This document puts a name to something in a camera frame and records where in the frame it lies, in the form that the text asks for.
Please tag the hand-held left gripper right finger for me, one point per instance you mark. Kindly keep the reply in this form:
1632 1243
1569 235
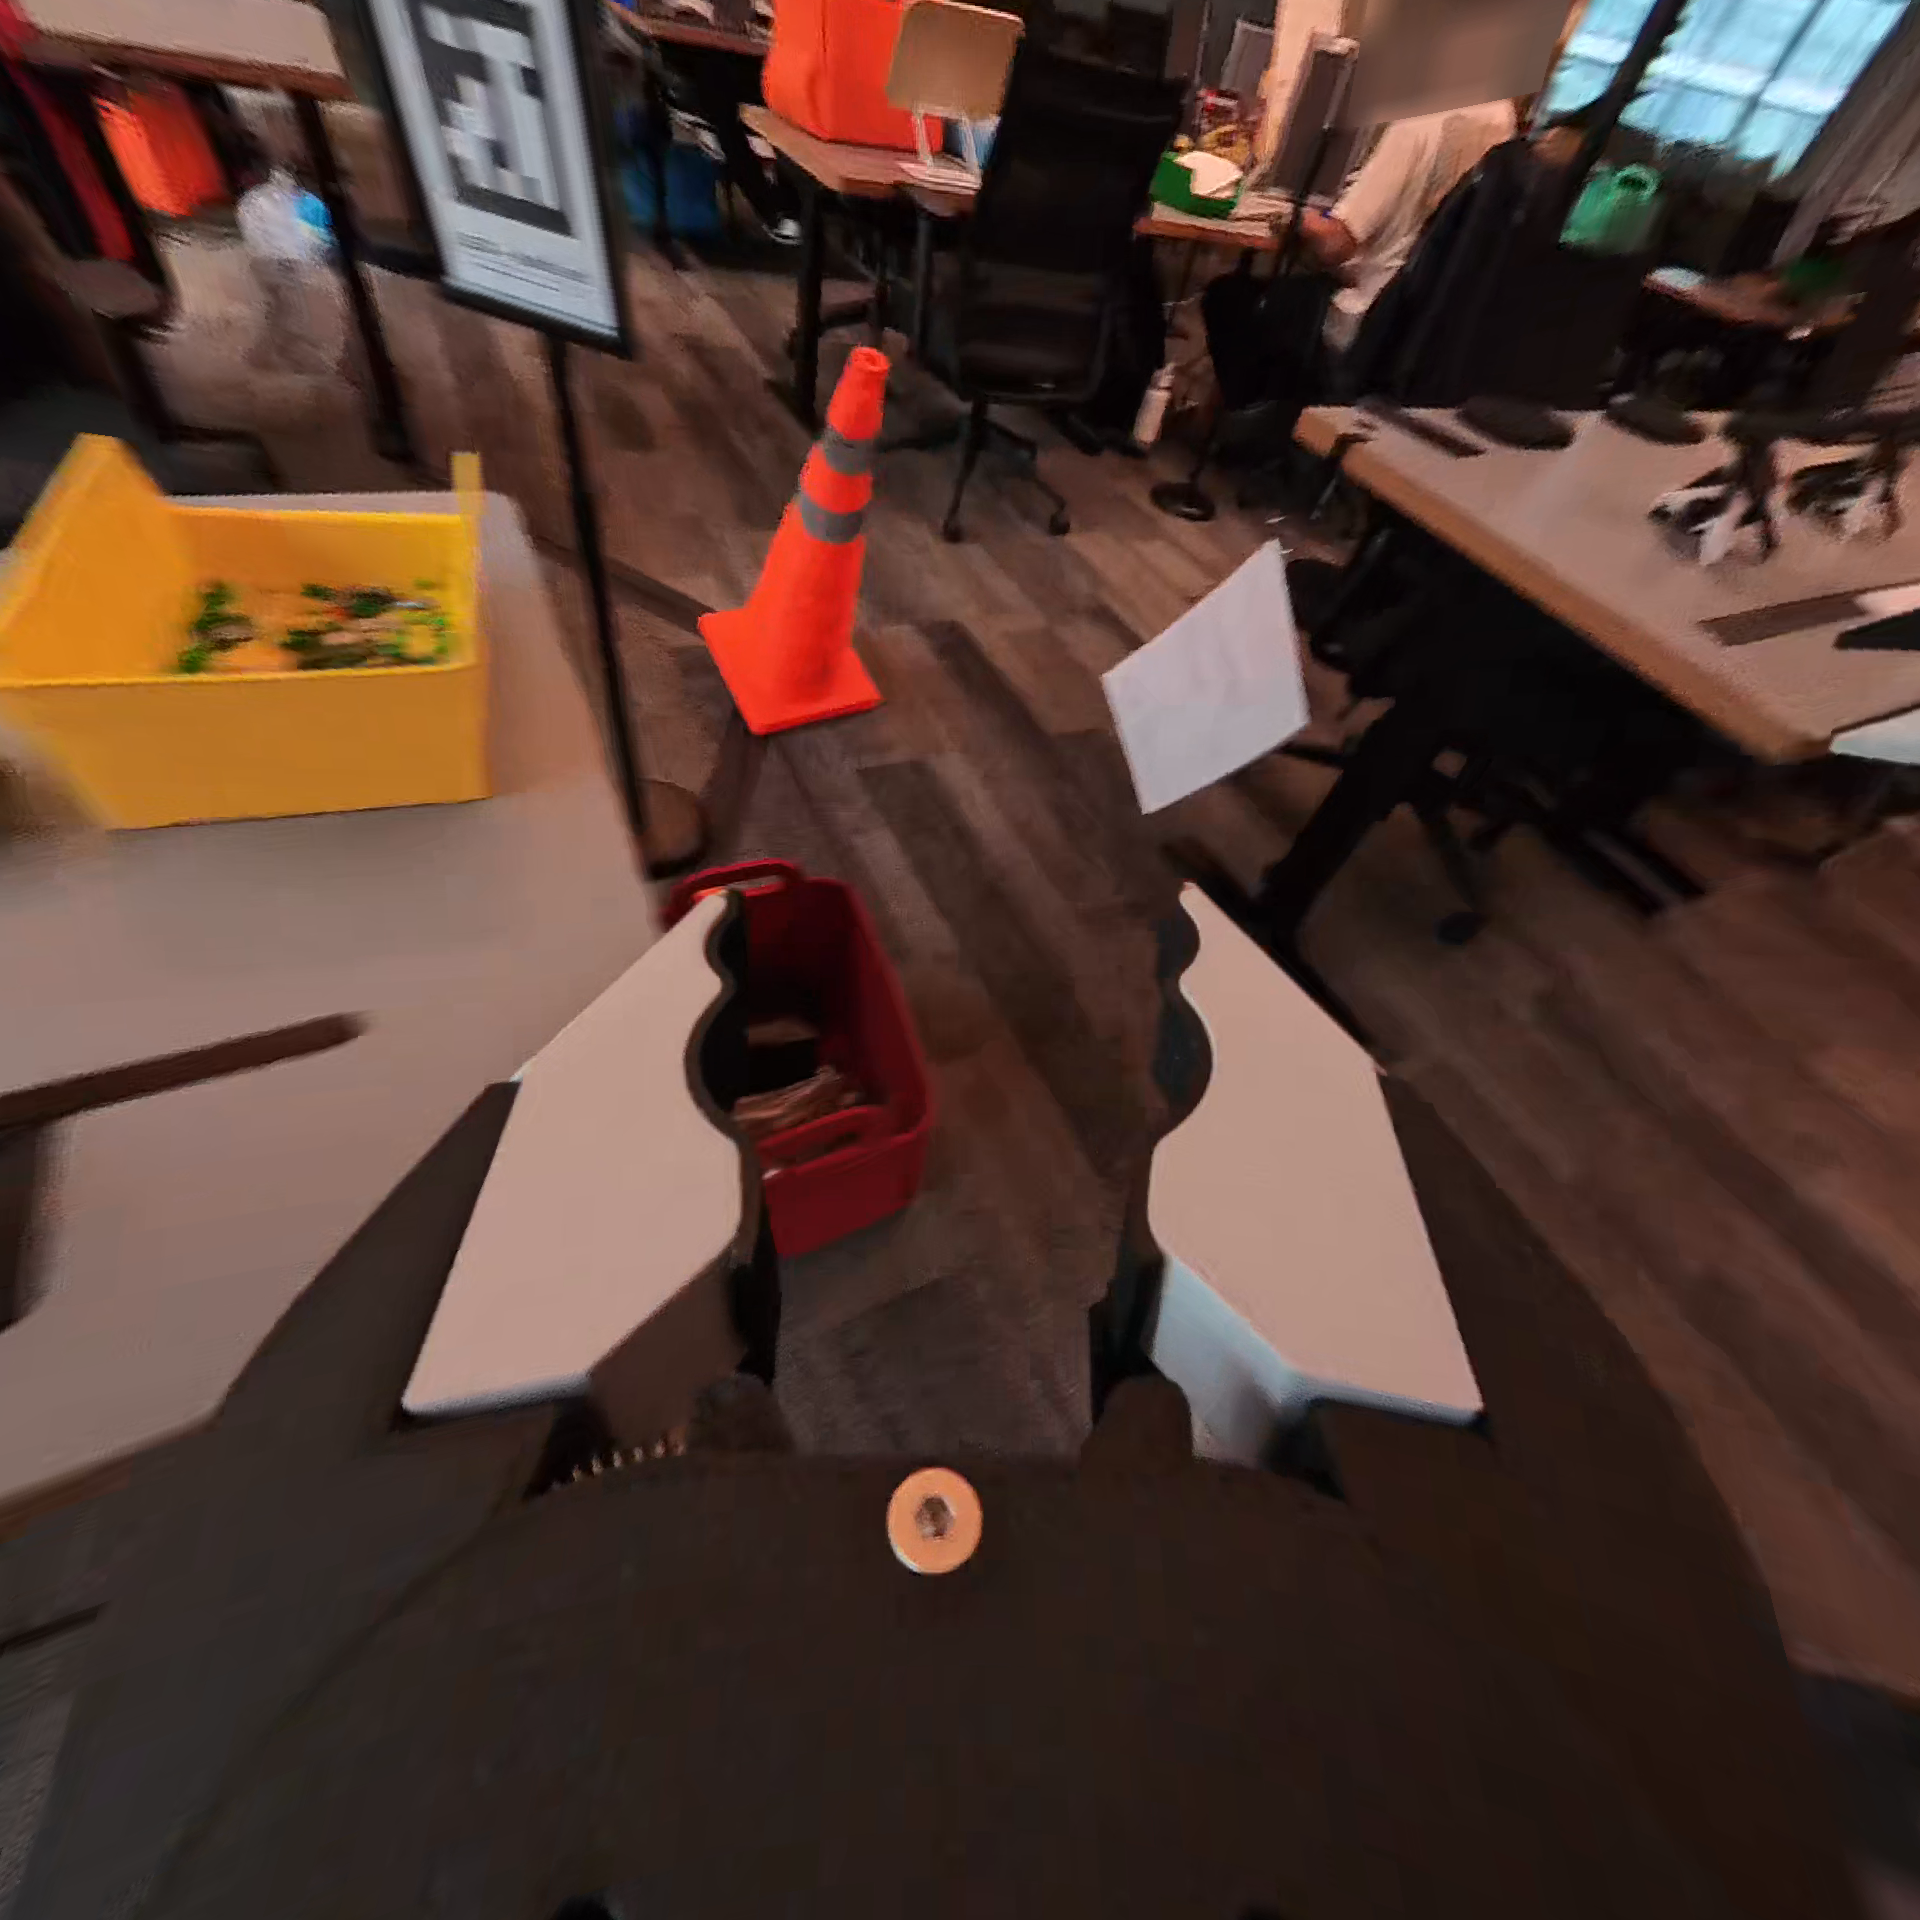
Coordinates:
1288 1199

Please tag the large yellow storage bin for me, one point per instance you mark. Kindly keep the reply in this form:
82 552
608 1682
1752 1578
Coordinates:
299 749

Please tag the orange bag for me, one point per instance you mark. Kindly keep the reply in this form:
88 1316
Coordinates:
823 77

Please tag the wooden office desk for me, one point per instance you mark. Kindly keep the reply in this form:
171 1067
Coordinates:
837 158

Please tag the orange traffic cone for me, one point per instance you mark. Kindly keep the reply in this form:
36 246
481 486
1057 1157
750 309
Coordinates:
797 601

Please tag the pile of toy pieces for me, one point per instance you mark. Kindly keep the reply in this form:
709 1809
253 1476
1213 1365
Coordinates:
324 628

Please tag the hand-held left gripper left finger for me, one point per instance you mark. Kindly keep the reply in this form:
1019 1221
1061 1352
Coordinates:
602 1199

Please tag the tan background document stand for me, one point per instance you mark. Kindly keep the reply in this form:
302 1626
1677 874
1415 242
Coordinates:
952 55

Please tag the long grey desk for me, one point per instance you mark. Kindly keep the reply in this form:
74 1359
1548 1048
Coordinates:
1572 526

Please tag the black mesh office chair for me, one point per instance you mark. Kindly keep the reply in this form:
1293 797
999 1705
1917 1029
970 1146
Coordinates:
1051 226

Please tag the red plastic basket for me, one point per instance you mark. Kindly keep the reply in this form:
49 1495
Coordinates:
855 1185

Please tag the white paper sheet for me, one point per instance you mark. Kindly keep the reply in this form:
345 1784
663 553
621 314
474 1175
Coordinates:
1207 674

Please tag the marker sign on pole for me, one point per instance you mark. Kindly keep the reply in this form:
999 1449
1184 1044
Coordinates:
510 150

